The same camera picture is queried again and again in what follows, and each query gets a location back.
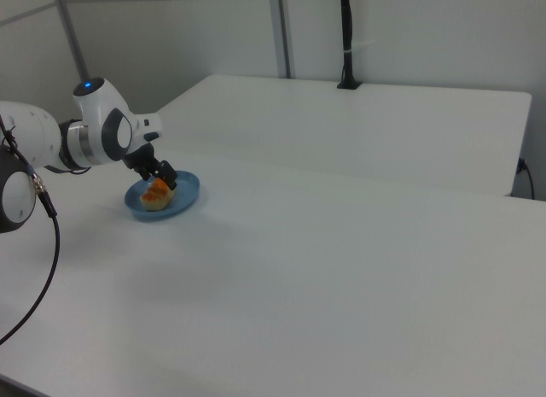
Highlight white background table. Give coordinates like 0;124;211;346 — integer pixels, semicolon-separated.
154;74;533;197

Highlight black camera stand pole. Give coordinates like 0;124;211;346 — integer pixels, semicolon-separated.
336;0;363;90

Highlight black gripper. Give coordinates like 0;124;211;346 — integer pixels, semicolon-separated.
122;143;178;191

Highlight orange glazed bread loaf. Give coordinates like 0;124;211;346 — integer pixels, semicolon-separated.
140;178;177;212

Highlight blue plastic plate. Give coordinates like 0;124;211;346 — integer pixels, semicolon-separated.
124;170;201;222

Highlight grey wall frame post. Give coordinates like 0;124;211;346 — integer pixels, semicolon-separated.
50;0;93;82
276;0;296;79

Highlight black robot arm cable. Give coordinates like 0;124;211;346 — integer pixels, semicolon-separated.
0;114;61;346

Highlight black wall socket cable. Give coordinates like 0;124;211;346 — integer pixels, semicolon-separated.
516;157;537;200

